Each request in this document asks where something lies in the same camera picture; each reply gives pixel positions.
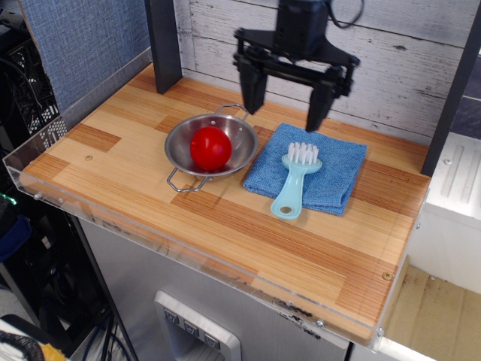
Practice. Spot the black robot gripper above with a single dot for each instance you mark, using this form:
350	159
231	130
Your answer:
296	50

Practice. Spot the steel bowl with wire handles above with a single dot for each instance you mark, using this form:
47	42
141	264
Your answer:
242	136

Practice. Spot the light blue dish brush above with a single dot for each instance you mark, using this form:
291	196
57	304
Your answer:
302	159

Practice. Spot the folded blue towel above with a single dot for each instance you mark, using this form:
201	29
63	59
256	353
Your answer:
327	190

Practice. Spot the red tomato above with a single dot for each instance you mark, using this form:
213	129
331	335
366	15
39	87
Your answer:
210	148

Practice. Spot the white ridged block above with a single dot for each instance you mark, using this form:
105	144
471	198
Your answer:
455	185

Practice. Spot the stainless steel cabinet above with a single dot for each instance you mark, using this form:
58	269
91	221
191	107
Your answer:
178	303

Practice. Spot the black plastic crate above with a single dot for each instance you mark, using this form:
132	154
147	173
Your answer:
27	100

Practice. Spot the clear acrylic table guard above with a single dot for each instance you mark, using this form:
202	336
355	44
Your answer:
342	270

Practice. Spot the dark grey right post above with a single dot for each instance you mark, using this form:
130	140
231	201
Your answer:
456	91

